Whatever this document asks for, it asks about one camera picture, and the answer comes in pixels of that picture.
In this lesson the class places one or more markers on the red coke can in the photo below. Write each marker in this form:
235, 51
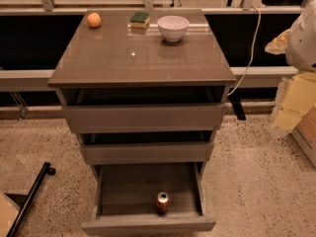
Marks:
162, 202

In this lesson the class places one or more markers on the grey top drawer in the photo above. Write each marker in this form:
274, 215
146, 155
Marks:
100, 110

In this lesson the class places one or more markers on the grey bottom drawer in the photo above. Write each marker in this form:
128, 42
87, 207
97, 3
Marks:
125, 201

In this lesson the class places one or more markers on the grey middle drawer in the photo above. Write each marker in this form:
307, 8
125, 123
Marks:
147, 147

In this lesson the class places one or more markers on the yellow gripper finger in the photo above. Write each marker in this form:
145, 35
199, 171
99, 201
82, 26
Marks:
278, 44
295, 97

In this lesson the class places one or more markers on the grey drawer cabinet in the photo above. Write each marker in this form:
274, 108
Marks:
116, 55

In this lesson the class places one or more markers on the black metal bar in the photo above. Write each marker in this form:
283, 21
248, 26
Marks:
24, 201

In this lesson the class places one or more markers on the orange fruit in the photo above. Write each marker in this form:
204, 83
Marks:
94, 20

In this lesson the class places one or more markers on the cardboard box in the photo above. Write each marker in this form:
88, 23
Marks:
305, 135

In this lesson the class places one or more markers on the grey window rail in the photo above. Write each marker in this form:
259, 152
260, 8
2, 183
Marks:
36, 80

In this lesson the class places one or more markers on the white bowl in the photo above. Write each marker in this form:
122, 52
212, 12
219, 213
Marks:
172, 28

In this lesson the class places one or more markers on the green yellow sponge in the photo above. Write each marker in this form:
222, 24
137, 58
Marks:
140, 20

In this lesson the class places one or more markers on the grey drawer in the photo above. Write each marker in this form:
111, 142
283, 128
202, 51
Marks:
100, 110
125, 201
147, 147

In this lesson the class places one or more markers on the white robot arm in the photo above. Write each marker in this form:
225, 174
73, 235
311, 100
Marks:
301, 42

